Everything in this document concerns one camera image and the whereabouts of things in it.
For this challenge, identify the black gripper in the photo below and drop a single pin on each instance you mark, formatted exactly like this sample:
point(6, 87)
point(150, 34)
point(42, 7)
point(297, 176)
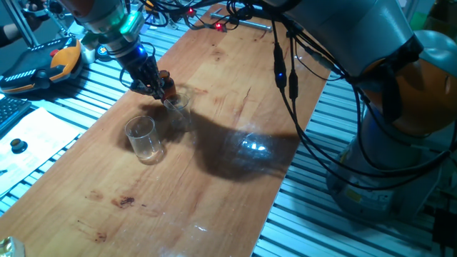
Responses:
point(141, 68)

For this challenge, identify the glass dropper with red bulb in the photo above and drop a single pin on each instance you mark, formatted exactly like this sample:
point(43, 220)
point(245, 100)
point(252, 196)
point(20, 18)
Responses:
point(168, 97)

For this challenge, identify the person forearm in dark sleeve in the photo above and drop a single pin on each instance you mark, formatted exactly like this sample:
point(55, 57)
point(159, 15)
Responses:
point(3, 35)

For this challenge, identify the person hand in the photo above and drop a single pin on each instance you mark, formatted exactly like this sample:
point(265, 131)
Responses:
point(30, 16)

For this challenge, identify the amber glass bottle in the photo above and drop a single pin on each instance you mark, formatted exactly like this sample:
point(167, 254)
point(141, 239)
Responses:
point(169, 84)

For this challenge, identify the clear glass beaker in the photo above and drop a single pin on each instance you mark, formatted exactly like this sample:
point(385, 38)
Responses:
point(144, 142)
point(180, 114)

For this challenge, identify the white rounded object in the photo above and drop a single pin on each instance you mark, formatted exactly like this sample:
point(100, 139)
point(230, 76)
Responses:
point(87, 53)

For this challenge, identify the black metal screw clamp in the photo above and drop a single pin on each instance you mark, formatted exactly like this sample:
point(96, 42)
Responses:
point(250, 23)

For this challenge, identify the black and orange teach pendant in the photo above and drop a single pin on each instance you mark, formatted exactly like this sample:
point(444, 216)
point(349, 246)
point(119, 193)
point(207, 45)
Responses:
point(39, 68)

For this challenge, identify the white paper sheet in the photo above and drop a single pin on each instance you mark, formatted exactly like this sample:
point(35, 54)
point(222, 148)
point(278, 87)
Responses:
point(39, 142)

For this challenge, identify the brown wooden board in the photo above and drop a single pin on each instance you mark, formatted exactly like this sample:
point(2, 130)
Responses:
point(200, 214)

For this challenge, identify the black computer keyboard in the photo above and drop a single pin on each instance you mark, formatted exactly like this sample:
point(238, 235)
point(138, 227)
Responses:
point(10, 110)

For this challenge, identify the grey metal strut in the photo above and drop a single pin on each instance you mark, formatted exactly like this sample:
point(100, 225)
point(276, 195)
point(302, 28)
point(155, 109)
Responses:
point(19, 21)

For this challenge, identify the black bottle cap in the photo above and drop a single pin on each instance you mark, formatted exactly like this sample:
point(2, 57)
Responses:
point(18, 145)

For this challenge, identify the gold foil bag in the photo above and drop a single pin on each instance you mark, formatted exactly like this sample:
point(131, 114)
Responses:
point(9, 248)

